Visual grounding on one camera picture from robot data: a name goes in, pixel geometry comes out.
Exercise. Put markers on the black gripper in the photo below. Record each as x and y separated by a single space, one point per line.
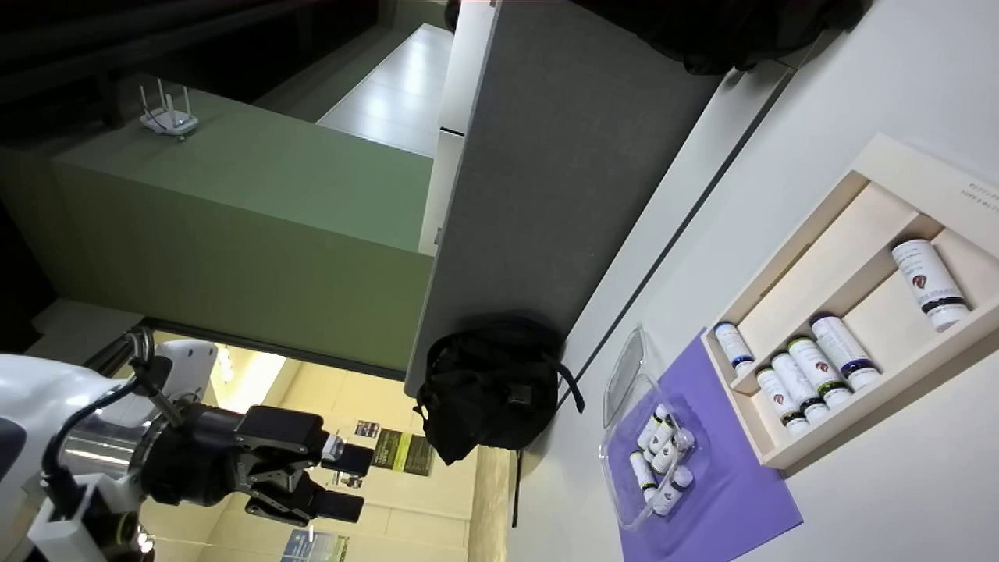
281 432

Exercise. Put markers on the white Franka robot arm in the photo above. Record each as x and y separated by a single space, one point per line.
43 416

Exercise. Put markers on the small white bottle, blue band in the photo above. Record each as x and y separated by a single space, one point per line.
733 349

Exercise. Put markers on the white bottle, dark cap band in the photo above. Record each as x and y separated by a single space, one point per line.
844 349
815 366
795 384
775 400

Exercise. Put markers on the wooden compartment box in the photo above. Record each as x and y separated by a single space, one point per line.
821 261

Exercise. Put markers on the large white bottle, purple label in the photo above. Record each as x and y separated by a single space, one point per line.
927 282

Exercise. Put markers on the green cabinet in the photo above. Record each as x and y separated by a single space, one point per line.
239 239

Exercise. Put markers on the clear plastic lid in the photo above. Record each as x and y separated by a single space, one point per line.
628 370

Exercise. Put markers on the grey desk partition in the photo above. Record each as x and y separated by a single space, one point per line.
551 189

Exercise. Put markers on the purple mat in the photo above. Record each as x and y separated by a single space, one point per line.
745 490

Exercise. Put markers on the white router with antennas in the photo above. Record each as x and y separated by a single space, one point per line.
168 116

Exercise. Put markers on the dark wall sign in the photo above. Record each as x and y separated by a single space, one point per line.
389 448

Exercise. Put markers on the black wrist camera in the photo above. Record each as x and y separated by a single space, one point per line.
192 458

